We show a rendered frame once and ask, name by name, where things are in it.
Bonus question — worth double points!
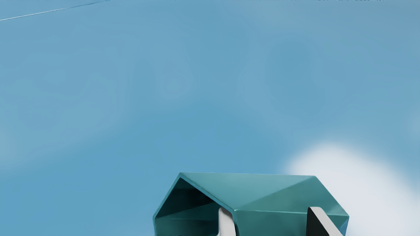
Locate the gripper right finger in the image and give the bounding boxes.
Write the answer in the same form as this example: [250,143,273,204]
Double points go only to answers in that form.
[306,206,344,236]

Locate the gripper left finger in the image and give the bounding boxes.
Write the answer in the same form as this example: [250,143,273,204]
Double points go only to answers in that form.
[218,207,237,236]

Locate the teal faceted mug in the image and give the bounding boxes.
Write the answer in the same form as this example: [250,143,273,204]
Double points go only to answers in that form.
[153,172,349,236]

